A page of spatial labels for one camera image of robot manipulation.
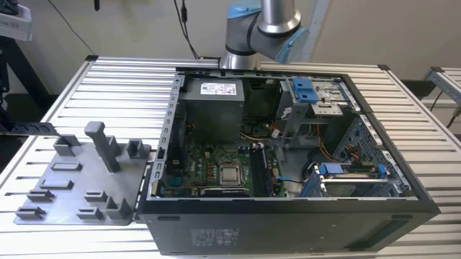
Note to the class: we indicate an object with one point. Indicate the blue RAM stick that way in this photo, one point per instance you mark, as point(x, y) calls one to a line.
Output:
point(36, 128)

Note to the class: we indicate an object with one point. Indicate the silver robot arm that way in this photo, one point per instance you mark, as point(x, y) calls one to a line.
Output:
point(274, 16)

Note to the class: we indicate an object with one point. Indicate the black RAM slot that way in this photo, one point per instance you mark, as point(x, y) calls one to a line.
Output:
point(257, 170)

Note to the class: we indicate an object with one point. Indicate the black table corner cap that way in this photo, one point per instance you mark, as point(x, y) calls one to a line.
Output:
point(91, 57)
point(384, 67)

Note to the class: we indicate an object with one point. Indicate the short black rod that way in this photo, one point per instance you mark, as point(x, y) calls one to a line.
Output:
point(96, 5)

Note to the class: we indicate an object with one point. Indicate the grey parts rack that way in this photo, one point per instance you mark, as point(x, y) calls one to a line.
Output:
point(90, 172)

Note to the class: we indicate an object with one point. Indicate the grey power supply unit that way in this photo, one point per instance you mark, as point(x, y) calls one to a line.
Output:
point(213, 118)

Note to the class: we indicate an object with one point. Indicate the green motherboard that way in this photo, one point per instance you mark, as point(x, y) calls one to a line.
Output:
point(202, 162)

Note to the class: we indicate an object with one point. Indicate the black cooler fan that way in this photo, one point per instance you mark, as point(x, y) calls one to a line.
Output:
point(257, 130)

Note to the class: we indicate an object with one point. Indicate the silver CPU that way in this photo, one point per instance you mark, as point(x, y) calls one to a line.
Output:
point(230, 175)

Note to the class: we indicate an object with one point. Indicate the blue drive bay latch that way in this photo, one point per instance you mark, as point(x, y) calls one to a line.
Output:
point(302, 89)

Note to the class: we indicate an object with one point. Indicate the grey metal drive cage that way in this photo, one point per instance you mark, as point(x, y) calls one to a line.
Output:
point(298, 118)

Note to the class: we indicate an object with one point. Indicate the black PC case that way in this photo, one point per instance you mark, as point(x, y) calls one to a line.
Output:
point(251, 226)

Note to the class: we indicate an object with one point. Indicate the hard disk in blue carrier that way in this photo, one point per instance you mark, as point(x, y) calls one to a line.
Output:
point(329, 169)

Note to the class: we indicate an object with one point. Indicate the metal slat side table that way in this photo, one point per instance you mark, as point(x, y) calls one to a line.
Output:
point(447, 78)

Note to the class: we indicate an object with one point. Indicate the black frame post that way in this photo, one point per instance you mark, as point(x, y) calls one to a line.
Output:
point(28, 70)

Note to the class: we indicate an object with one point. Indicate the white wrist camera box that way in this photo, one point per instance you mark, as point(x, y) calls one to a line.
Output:
point(14, 24)

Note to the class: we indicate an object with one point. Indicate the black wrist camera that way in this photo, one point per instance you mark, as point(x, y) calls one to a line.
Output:
point(8, 6)

